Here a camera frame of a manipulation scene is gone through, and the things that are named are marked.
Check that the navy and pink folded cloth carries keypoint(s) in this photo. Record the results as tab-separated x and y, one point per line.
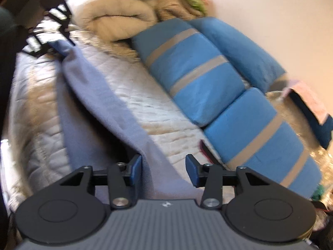
313	109

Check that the blue striped pillow left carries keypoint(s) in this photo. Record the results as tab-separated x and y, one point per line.
195	74

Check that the blue striped pillow right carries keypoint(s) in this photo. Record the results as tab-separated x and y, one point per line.
251	133

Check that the blue striped pillow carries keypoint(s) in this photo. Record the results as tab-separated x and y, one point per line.
251	133
195	74

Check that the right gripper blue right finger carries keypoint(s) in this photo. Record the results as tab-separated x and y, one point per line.
193	170

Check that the plain blue pillow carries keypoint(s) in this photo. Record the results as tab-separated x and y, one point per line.
251	61

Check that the black bag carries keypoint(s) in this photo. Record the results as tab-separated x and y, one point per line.
322	229

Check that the quilted grey bedspread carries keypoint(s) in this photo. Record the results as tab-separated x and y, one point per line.
39	156

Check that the beige folded comforter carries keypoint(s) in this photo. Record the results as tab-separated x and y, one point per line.
115	20

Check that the blue-grey fleece sweatpants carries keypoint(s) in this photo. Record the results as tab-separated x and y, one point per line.
99	130

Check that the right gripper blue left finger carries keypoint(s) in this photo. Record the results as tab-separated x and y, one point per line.
135	170

